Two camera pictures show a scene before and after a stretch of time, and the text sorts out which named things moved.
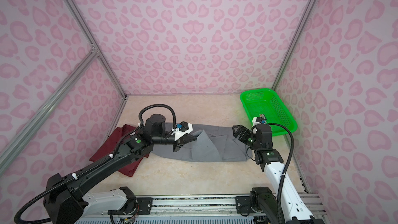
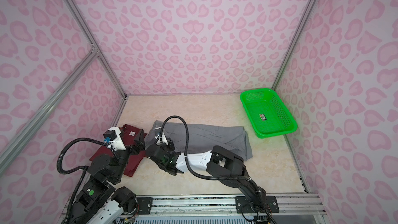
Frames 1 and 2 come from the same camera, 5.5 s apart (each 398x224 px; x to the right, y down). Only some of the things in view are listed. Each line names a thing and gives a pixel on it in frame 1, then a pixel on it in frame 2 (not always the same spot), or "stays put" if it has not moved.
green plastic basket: [265, 101] stays put
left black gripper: [180, 142] -> [140, 145]
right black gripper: [246, 133] -> [170, 147]
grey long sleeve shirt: [213, 143] stays put
